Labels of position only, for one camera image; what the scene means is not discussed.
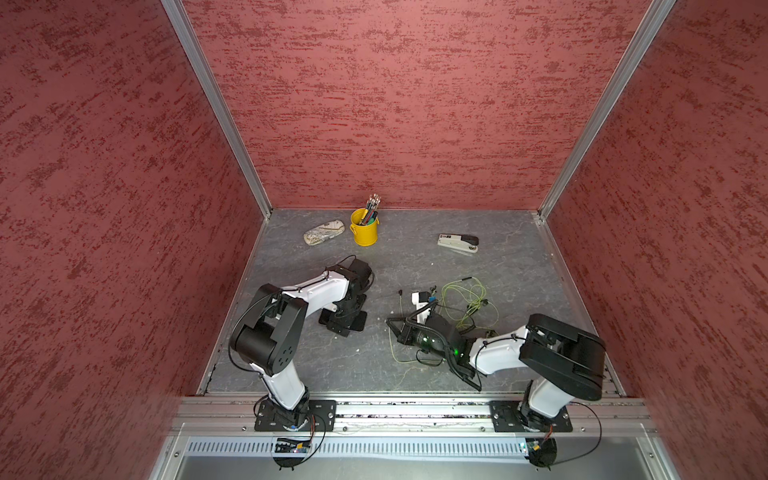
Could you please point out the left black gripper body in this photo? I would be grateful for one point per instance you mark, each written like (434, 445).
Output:
(346, 311)

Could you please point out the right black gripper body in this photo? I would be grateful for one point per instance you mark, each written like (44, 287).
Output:
(415, 335)

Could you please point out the green wired earphones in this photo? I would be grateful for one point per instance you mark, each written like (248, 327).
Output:
(460, 300)
(408, 354)

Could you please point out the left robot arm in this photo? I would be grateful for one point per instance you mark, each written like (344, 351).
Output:
(267, 335)

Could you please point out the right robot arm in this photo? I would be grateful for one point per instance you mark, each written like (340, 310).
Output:
(569, 363)

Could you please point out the yellow pen cup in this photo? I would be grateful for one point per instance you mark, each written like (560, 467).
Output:
(364, 227)

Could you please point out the patterned pencil pouch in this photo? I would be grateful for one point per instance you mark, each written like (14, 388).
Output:
(324, 232)

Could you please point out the white black stapler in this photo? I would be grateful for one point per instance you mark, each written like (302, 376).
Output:
(459, 242)

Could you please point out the pens in cup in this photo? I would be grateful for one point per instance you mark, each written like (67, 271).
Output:
(371, 207)

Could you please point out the left circuit board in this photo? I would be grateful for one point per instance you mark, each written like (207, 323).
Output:
(293, 446)

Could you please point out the circuit board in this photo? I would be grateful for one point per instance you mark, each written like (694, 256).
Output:
(534, 447)
(293, 446)

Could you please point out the right circuit board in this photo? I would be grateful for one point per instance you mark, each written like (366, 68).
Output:
(534, 447)

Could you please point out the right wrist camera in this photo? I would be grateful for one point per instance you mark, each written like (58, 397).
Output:
(421, 301)

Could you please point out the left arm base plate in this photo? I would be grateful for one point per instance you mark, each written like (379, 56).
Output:
(321, 415)

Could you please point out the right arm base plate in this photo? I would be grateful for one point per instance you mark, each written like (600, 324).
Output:
(518, 417)

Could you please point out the white vented cable duct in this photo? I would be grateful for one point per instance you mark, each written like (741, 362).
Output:
(412, 448)

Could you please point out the aluminium front rail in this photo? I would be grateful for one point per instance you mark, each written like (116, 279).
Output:
(445, 415)

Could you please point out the left aluminium corner post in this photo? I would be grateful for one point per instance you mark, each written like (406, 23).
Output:
(184, 31)

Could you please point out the aluminium corner post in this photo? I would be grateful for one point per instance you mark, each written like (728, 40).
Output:
(648, 28)
(184, 31)

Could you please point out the right aluminium corner post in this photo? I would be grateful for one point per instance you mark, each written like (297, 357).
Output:
(648, 28)

